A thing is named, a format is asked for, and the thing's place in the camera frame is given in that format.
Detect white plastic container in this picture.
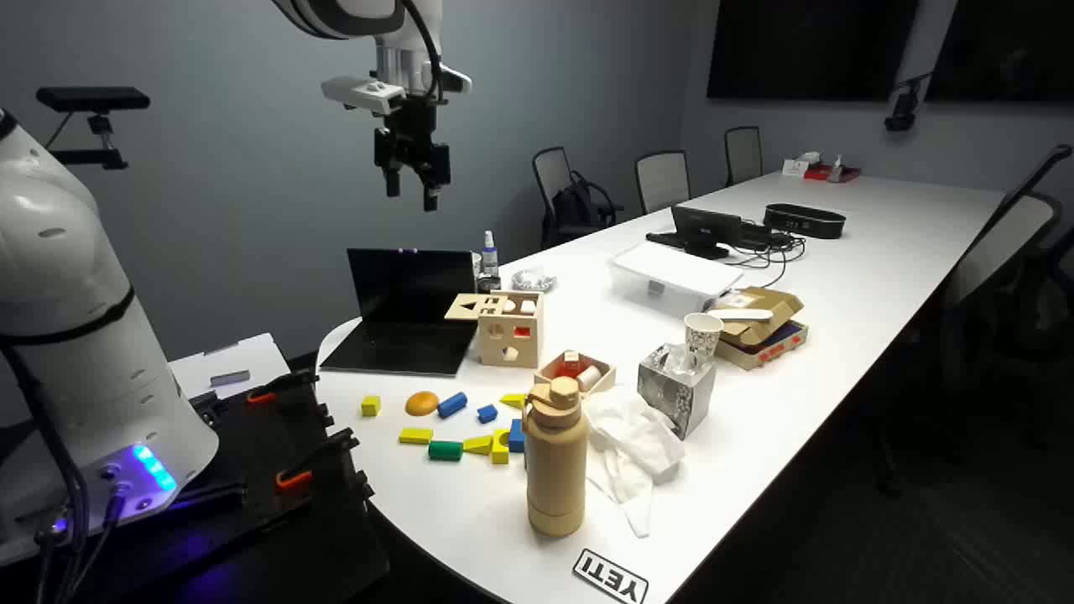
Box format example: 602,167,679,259
608,242,746,316

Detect small clear spray bottle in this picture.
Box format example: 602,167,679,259
478,230,504,292

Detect wooden toy box lid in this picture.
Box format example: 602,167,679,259
443,288,544,328

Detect small wooden tray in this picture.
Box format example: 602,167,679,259
537,346,621,395

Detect black camera on stand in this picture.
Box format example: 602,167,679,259
34,84,153,176

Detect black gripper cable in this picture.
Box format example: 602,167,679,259
397,0,445,101

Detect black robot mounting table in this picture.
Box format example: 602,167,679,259
0,366,397,604

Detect patterned paper cup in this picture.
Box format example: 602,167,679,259
681,309,728,374

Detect black device cables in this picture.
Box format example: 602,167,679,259
734,232,813,278

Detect black YETI sticker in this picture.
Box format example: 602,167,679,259
571,543,653,604

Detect black open laptop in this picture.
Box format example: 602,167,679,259
315,245,485,381

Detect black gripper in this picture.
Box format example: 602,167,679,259
373,95,458,215

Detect open cardboard box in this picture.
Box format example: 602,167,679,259
709,284,813,374

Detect wooden shape sorter toy box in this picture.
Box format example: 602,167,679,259
468,311,547,371

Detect grey office chair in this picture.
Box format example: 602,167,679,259
636,149,696,215
721,122,769,189
527,146,585,245
942,140,1074,316

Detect red flat item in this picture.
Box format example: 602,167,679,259
803,155,866,189

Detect white paper sheet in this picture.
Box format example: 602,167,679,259
165,328,295,402

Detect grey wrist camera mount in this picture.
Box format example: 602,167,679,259
319,66,478,119

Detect tan insulated water bottle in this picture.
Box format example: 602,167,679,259
521,374,591,543

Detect crumpled white cloth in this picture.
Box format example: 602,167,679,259
581,393,688,541

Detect black backpack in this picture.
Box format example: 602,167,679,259
544,176,621,245

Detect black camera on tripod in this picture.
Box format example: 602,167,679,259
884,66,937,136

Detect marble pattern tissue box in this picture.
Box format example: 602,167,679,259
636,344,720,440

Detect black oval speaker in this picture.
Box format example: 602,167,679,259
763,203,850,242

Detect black wall television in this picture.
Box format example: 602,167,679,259
705,0,923,103
923,0,1074,107

